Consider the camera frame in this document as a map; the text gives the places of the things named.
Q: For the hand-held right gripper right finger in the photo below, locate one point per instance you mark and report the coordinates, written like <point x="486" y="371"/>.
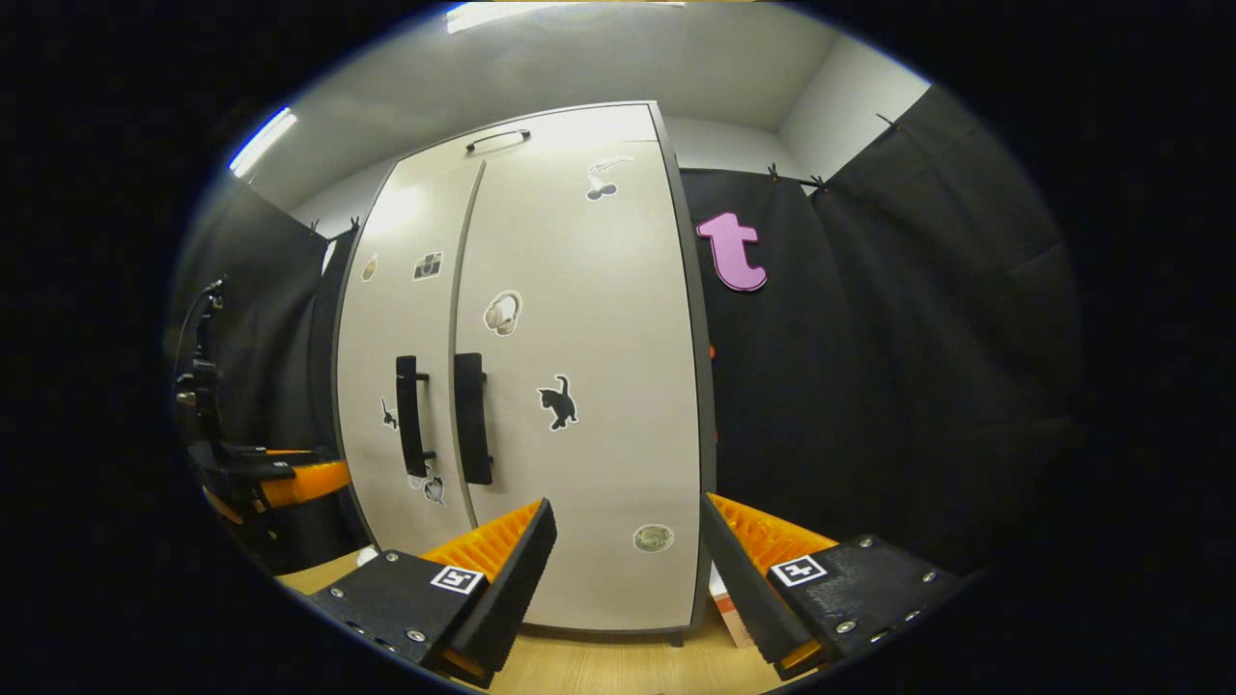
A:
<point x="739" y="589"/>

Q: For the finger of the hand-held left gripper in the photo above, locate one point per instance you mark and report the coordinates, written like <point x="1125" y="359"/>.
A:
<point x="309" y="483"/>

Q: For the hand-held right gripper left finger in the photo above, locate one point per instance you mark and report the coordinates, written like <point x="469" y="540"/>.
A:
<point x="517" y="589"/>

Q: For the white shoe cabinet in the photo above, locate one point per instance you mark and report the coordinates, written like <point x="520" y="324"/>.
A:
<point x="599" y="463"/>

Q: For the white cabinet door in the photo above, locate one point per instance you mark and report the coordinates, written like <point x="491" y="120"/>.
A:
<point x="386" y="319"/>
<point x="618" y="338"/>

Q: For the cream cabinet drawer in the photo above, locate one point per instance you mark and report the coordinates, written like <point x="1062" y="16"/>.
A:
<point x="579" y="130"/>

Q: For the orange white box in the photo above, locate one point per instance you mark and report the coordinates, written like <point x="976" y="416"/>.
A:
<point x="736" y="613"/>

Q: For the black backdrop cloth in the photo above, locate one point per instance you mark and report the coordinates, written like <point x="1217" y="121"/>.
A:
<point x="917" y="386"/>
<point x="270" y="319"/>

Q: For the ceiling light panel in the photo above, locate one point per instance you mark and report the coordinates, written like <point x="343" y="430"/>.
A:
<point x="263" y="143"/>
<point x="502" y="14"/>

